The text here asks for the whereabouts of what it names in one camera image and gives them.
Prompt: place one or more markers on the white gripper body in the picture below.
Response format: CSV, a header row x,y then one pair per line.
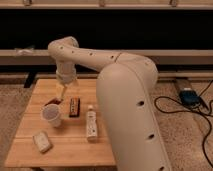
x,y
65,72

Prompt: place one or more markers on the brown chocolate bar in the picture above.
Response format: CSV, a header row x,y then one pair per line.
x,y
74,107

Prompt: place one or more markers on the clear plastic wrap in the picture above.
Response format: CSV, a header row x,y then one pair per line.
x,y
24,51

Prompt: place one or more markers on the blue power adapter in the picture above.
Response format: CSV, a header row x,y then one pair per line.
x,y
189,97

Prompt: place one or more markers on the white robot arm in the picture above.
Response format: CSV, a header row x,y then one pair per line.
x,y
123,94

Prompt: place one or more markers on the white plastic bottle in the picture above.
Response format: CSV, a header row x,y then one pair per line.
x,y
91,125

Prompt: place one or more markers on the wooden table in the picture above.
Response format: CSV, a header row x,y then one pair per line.
x,y
70,145

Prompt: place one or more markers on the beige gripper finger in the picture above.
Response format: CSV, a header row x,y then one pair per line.
x,y
63,91

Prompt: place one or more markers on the white paper cup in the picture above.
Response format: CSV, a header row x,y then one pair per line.
x,y
51,114

